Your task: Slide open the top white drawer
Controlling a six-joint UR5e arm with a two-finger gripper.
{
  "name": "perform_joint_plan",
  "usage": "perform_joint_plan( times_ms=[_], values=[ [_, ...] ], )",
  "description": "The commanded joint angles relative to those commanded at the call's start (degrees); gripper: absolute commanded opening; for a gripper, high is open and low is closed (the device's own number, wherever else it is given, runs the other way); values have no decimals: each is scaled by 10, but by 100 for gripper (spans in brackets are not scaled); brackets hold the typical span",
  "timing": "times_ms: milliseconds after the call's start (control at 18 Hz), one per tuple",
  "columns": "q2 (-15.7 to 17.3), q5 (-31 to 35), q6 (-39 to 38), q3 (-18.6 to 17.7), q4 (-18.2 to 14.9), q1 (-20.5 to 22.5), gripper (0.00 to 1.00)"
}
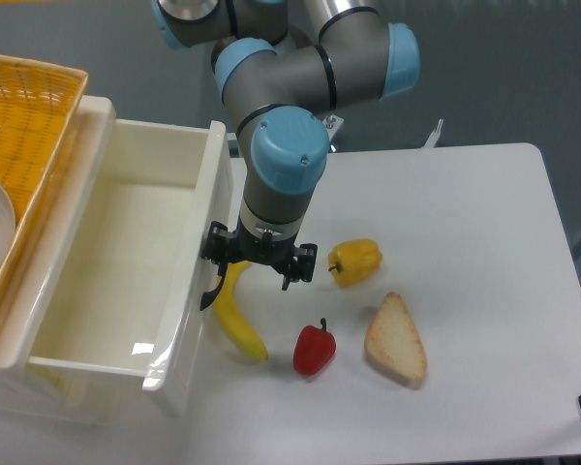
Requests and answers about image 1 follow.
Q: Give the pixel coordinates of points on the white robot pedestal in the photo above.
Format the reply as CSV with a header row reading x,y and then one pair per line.
x,y
333,131

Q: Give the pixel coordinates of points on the white drawer cabinet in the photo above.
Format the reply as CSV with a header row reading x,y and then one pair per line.
x,y
19,387

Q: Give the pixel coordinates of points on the slice of bread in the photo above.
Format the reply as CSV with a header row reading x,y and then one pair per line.
x,y
393,343

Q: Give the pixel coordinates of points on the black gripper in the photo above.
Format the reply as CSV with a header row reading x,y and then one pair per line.
x,y
294,263

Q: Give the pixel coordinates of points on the red bell pepper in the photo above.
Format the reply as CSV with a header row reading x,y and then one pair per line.
x,y
314,348

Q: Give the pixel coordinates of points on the yellow bell pepper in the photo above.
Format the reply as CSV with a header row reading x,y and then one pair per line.
x,y
353,261

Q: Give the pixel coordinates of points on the yellow woven basket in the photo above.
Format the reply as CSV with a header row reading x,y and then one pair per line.
x,y
37,103

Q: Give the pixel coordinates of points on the yellow banana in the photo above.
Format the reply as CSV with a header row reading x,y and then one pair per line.
x,y
235,325

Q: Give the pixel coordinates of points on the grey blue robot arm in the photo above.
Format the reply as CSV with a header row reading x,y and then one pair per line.
x,y
285,153

